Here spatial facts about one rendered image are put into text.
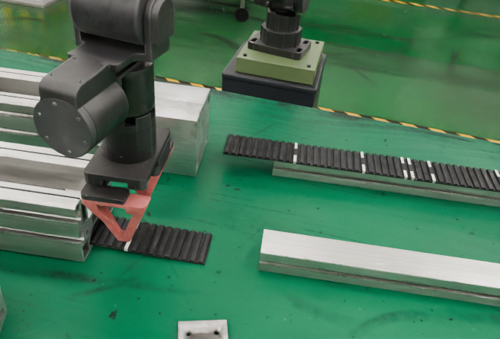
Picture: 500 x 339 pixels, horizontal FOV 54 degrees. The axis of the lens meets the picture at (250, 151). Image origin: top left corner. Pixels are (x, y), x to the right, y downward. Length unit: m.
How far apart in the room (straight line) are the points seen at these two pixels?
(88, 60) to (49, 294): 0.27
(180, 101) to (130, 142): 0.22
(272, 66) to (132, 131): 0.56
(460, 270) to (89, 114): 0.44
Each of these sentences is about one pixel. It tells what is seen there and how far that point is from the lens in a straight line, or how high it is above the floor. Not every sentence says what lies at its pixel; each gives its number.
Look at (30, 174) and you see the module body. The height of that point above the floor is 0.84.
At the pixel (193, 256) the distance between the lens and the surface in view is 0.60.
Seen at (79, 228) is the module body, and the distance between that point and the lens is 0.58.
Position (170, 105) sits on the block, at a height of 0.87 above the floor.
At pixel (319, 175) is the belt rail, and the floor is 0.79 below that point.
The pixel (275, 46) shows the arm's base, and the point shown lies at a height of 0.83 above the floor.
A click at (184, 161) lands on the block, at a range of 0.71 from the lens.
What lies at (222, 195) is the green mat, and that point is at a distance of 0.70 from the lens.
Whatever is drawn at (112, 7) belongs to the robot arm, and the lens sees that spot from 0.45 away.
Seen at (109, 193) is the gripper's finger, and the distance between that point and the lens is 0.52.
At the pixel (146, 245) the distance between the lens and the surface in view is 0.62.
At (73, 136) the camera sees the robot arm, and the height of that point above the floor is 0.99.
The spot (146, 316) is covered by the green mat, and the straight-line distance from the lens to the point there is 0.56.
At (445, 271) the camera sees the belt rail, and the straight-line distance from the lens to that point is 0.62.
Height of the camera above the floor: 1.22
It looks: 34 degrees down
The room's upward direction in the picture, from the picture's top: 6 degrees clockwise
